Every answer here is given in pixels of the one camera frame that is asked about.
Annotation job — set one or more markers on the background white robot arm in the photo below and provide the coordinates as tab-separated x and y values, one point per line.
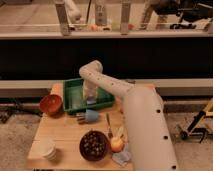
73	11

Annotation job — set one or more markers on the orange bowl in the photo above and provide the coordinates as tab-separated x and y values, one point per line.
50	104

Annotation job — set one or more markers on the blue cup with brush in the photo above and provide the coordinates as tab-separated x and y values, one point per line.
89	116

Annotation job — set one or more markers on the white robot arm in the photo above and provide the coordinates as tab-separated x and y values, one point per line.
149	138

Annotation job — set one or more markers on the green plastic tray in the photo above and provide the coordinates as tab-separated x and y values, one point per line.
73	101

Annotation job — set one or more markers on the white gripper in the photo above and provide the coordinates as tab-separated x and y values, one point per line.
89	90

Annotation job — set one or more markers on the dark brown speckled bowl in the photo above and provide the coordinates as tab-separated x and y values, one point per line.
93	145

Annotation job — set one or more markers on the yellow black cart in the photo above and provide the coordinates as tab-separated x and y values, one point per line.
193	129

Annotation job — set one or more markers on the crumpled plastic wrapper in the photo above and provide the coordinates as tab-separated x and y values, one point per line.
122	158

